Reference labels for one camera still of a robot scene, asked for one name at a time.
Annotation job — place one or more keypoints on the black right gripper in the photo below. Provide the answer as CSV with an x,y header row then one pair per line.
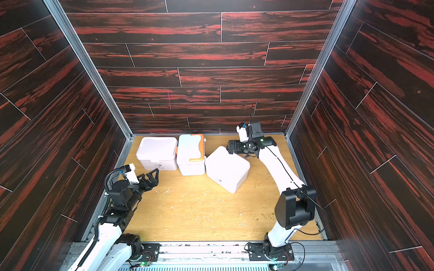
x,y
239,146

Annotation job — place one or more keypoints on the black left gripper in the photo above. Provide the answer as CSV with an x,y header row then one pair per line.
x,y
153,183

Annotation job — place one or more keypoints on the white pink first aid box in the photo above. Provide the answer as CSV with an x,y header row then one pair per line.
x,y
227,170

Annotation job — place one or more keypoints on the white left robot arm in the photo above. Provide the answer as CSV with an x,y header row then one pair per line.
x,y
111,247

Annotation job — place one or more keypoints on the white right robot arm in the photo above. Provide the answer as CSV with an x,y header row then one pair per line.
x,y
296,204

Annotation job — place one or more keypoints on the pink medicine chest box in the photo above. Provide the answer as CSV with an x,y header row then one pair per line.
x,y
158,152

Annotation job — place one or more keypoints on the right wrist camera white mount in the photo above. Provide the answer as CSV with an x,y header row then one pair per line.
x,y
242,132

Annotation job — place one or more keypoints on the white orange handled box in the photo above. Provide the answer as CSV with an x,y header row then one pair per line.
x,y
191,154

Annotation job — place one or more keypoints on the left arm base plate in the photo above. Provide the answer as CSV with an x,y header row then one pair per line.
x,y
150,252

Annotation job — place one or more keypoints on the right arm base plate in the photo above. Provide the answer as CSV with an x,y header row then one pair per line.
x,y
259,251

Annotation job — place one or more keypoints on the aluminium frame rail right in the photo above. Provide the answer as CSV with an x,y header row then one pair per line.
x,y
327,49

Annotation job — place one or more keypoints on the aluminium frame rail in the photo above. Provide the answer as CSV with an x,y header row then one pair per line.
x,y
77,46
327,49

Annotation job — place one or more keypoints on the aluminium frame rail left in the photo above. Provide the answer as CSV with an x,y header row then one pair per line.
x,y
77,46

